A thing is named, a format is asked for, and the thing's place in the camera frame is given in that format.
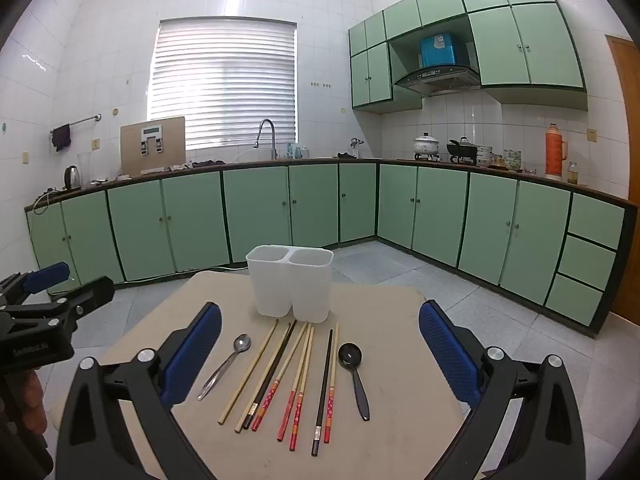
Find bamboo chopstick with dark tip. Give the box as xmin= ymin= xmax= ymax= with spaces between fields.
xmin=233 ymin=322 xmax=293 ymax=434

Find plain bamboo chopstick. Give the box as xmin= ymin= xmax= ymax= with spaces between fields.
xmin=218 ymin=318 xmax=280 ymax=425

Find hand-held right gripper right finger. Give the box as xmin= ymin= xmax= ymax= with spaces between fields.
xmin=419 ymin=300 xmax=588 ymax=480

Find orange thermos flask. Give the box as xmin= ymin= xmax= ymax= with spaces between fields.
xmin=545 ymin=123 xmax=569 ymax=180

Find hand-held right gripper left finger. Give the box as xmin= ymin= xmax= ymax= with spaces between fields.
xmin=55 ymin=301 xmax=223 ymax=480

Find white two-compartment utensil holder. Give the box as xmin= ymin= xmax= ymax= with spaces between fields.
xmin=245 ymin=245 xmax=335 ymax=323

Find green base cabinets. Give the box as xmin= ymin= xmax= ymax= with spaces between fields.
xmin=25 ymin=157 xmax=632 ymax=338

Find metal towel rail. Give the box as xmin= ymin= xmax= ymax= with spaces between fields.
xmin=50 ymin=114 xmax=102 ymax=133

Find metal spoon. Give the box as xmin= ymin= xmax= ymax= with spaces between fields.
xmin=196 ymin=333 xmax=252 ymax=402

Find black range hood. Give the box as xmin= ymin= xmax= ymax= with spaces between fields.
xmin=393 ymin=66 xmax=481 ymax=96

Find brown cardboard box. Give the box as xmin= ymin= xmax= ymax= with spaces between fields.
xmin=120 ymin=116 xmax=187 ymax=177

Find black wok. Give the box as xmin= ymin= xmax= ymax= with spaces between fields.
xmin=446 ymin=136 xmax=478 ymax=158

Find person's left hand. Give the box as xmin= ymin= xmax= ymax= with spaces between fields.
xmin=20 ymin=370 xmax=49 ymax=433

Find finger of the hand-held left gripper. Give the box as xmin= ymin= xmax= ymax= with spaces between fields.
xmin=47 ymin=276 xmax=117 ymax=331
xmin=0 ymin=261 xmax=71 ymax=306

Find green wall cabinets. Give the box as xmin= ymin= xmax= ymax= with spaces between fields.
xmin=348 ymin=0 xmax=588 ymax=112

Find wooden door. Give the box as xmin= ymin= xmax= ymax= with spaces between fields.
xmin=605 ymin=35 xmax=640 ymax=201

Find steel kitchen faucet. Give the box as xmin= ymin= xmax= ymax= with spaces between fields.
xmin=252 ymin=119 xmax=278 ymax=161

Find bamboo chopstick with red end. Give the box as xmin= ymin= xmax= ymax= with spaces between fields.
xmin=324 ymin=322 xmax=340 ymax=444
xmin=288 ymin=326 xmax=316 ymax=451
xmin=251 ymin=322 xmax=309 ymax=432
xmin=277 ymin=325 xmax=313 ymax=443

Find white window blind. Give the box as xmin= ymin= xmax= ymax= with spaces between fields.
xmin=146 ymin=19 xmax=298 ymax=150

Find blue box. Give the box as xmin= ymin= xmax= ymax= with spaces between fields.
xmin=419 ymin=33 xmax=468 ymax=68

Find white cooking pot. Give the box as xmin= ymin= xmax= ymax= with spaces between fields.
xmin=413 ymin=133 xmax=440 ymax=157

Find black plastic spoon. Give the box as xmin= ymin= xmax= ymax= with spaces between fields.
xmin=337 ymin=342 xmax=372 ymax=422

